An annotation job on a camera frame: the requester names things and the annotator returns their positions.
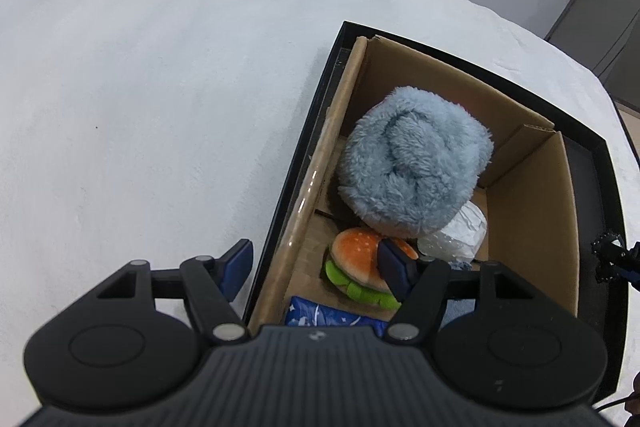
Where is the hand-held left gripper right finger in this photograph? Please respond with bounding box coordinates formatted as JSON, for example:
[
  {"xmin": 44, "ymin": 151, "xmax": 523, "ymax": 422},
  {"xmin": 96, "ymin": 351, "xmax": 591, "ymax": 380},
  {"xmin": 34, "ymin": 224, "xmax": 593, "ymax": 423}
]
[{"xmin": 377, "ymin": 239, "xmax": 548, "ymax": 344}]

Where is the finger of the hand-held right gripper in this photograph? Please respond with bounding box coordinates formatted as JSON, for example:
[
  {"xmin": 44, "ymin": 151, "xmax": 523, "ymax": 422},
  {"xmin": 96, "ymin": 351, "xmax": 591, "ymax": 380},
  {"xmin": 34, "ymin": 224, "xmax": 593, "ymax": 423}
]
[{"xmin": 621, "ymin": 241, "xmax": 640, "ymax": 294}]

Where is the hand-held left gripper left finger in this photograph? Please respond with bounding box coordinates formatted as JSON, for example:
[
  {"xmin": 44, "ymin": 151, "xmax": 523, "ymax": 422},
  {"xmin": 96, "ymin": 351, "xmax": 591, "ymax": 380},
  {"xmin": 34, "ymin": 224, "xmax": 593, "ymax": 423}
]
[{"xmin": 95, "ymin": 238, "xmax": 256, "ymax": 344}]

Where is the plush burger toy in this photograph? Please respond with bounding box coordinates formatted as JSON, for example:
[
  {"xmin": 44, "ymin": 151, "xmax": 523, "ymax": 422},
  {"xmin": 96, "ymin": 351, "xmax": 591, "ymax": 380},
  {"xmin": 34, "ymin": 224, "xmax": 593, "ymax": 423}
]
[{"xmin": 325, "ymin": 227, "xmax": 421, "ymax": 312}]

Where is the black tray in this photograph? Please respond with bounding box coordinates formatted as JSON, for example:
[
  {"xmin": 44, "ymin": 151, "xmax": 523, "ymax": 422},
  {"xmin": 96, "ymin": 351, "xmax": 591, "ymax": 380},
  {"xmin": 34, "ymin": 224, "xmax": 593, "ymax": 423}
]
[{"xmin": 242, "ymin": 21, "xmax": 627, "ymax": 408}]

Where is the blue white tissue pack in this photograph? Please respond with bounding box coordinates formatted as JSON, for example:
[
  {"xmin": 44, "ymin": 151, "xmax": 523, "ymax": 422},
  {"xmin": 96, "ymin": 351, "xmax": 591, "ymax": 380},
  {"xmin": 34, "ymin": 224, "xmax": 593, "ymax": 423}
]
[{"xmin": 285, "ymin": 296, "xmax": 396, "ymax": 338}]

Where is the cardboard box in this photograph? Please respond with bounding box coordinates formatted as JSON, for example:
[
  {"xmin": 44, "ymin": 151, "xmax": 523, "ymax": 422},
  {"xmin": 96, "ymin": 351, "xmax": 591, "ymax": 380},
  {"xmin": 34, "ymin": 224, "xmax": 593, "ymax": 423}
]
[{"xmin": 247, "ymin": 34, "xmax": 582, "ymax": 338}]

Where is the blue grey cloth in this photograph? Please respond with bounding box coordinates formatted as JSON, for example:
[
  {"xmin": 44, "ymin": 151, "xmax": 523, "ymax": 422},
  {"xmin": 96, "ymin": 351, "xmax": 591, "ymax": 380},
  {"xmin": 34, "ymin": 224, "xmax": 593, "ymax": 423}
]
[{"xmin": 440, "ymin": 259, "xmax": 477, "ymax": 329}]

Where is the white plastic pack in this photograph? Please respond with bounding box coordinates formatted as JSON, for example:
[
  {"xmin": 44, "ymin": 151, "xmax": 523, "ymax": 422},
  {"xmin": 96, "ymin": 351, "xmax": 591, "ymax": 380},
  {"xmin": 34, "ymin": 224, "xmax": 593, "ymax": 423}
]
[{"xmin": 417, "ymin": 201, "xmax": 489, "ymax": 261}]

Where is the blue fluffy rolled towel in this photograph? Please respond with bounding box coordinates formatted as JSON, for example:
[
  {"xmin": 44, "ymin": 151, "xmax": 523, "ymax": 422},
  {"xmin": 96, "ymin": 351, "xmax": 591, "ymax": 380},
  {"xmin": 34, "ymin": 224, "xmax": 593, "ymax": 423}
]
[{"xmin": 336, "ymin": 86, "xmax": 495, "ymax": 239}]

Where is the black cable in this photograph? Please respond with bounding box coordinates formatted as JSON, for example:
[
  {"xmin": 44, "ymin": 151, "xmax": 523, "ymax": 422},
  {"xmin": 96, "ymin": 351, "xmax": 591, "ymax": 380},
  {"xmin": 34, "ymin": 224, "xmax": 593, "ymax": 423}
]
[{"xmin": 592, "ymin": 394, "xmax": 640, "ymax": 414}]

